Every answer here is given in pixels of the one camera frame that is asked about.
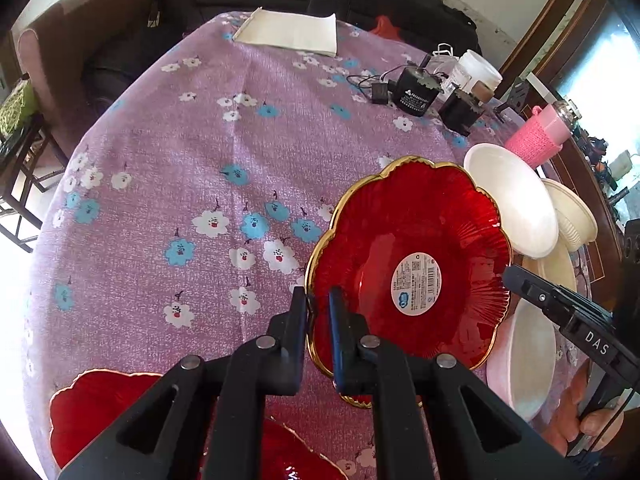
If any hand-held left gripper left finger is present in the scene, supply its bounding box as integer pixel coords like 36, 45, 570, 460
57, 286, 309, 480

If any red glass plate gold rim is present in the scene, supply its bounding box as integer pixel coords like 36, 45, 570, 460
200, 412, 351, 480

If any cream ribbed bowl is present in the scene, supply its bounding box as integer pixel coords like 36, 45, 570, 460
540, 178, 599, 254

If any wooden chair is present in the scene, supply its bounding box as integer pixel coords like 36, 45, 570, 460
0, 72, 68, 253

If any brown armchair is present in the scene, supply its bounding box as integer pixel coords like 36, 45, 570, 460
17, 0, 168, 161

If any person's right hand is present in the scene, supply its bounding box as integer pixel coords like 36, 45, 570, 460
542, 360, 627, 457

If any white plastic jar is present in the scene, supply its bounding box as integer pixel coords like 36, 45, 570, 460
440, 50, 503, 98

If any white plastic bag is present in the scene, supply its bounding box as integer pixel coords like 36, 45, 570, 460
427, 42, 463, 68

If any black round motor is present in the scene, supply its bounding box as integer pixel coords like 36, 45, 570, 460
392, 62, 443, 117

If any white notebook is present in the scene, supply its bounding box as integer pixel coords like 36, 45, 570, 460
232, 7, 338, 57

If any red gold-rimmed flower plate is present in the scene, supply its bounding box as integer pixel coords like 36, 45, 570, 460
304, 156, 515, 409

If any wooden sideboard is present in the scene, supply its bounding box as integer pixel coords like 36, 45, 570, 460
542, 85, 631, 241

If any purple floral tablecloth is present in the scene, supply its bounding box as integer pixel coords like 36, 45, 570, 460
30, 10, 591, 480

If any white bowl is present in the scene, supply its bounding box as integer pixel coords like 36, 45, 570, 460
463, 143, 560, 260
486, 297, 557, 422

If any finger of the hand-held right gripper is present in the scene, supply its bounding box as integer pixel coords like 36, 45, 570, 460
501, 265, 614, 332

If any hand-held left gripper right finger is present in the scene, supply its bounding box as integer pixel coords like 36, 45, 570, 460
328, 286, 586, 480

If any white bottle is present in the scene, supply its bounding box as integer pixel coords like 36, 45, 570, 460
607, 150, 632, 178

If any green cushion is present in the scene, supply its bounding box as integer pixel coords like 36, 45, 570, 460
0, 80, 38, 137

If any red bag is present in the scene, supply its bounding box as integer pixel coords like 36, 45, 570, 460
369, 15, 402, 45

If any black square motor brown knob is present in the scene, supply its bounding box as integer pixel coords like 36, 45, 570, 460
438, 80, 496, 137

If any pink thermos knitted sleeve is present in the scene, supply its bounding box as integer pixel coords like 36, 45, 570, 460
504, 99, 583, 168

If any wooden door frame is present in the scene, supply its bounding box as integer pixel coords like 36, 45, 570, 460
500, 0, 608, 91

